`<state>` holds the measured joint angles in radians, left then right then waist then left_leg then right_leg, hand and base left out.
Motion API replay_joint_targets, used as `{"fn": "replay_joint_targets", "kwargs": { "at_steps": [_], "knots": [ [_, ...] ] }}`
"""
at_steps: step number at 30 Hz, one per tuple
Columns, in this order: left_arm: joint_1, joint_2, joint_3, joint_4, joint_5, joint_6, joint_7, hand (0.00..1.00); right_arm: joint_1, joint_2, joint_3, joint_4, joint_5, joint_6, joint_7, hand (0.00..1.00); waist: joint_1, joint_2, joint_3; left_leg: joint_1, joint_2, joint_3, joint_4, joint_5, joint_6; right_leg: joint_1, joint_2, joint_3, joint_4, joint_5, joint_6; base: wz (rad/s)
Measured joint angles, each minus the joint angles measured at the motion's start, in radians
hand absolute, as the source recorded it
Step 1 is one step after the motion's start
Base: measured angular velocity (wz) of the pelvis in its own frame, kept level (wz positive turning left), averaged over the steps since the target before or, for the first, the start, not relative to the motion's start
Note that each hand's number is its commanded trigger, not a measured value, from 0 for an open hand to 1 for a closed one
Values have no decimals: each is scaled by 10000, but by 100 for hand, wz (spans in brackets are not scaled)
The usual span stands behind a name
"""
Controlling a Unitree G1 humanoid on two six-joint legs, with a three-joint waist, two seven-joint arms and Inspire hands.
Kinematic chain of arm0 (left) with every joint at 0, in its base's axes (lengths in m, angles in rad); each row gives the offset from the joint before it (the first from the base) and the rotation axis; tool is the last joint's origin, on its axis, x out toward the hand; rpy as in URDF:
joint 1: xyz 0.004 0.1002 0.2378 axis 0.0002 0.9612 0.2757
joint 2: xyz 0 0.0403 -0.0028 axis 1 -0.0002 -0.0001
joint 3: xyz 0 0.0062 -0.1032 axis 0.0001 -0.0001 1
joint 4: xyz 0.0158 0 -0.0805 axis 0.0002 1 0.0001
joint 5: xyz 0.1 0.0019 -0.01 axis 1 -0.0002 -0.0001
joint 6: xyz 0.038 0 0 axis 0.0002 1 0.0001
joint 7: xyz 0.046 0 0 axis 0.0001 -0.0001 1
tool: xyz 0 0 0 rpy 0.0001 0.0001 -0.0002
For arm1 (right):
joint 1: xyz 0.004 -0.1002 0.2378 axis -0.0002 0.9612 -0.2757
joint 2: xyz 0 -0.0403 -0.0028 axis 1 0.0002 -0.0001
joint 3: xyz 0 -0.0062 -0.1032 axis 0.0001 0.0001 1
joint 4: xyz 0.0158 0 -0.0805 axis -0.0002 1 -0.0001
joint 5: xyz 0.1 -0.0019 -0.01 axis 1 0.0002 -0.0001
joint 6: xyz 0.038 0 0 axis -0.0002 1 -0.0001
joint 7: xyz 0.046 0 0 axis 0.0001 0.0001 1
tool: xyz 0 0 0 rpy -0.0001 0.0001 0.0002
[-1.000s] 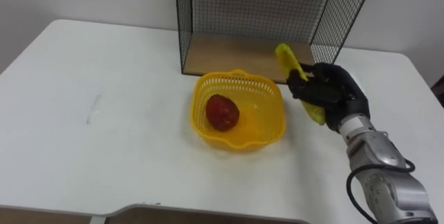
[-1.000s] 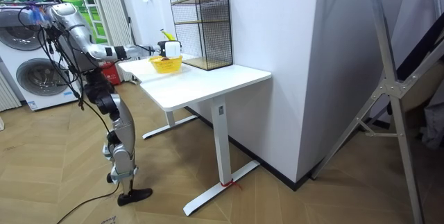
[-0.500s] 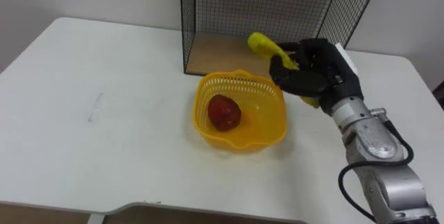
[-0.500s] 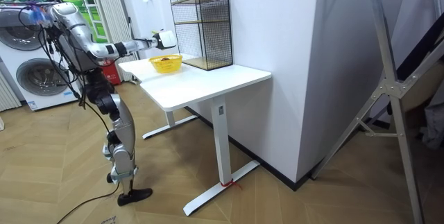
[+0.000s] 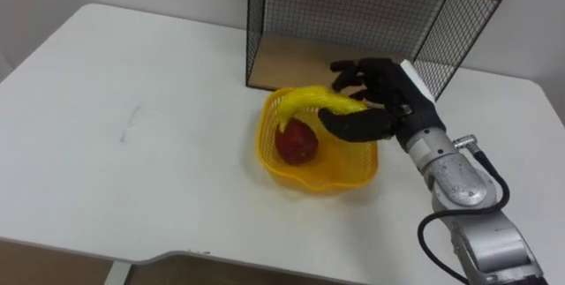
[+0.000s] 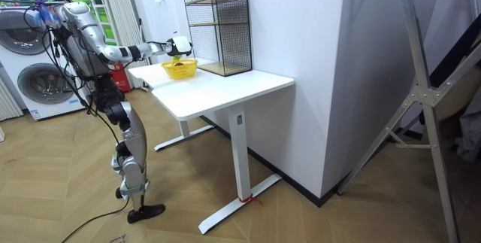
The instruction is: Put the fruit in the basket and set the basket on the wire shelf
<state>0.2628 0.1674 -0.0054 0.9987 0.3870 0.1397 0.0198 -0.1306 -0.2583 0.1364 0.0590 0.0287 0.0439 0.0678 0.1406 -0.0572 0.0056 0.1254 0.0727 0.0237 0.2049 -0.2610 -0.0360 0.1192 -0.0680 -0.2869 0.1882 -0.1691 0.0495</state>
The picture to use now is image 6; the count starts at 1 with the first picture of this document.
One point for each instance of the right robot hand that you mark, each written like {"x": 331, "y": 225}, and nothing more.
{"x": 182, "y": 45}

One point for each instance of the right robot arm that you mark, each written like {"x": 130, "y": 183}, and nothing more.
{"x": 112, "y": 52}

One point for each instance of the green soft toy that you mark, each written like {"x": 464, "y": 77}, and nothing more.
{"x": 176, "y": 58}

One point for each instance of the yellow plastic basket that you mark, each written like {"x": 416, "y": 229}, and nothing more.
{"x": 180, "y": 70}

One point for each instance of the white desk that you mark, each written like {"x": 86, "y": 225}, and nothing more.
{"x": 210, "y": 88}

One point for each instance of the red fire extinguisher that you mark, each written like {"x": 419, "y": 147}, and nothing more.
{"x": 121, "y": 79}

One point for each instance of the white pleated curtain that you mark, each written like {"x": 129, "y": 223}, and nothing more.
{"x": 120, "y": 6}

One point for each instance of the robot legs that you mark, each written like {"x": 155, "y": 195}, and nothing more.
{"x": 135, "y": 137}

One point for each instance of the robot body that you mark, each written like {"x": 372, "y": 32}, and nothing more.
{"x": 77, "y": 53}

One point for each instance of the white washing machine tower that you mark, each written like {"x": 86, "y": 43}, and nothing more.
{"x": 34, "y": 81}

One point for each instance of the silver metal frame stand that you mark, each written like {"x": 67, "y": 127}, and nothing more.
{"x": 424, "y": 96}

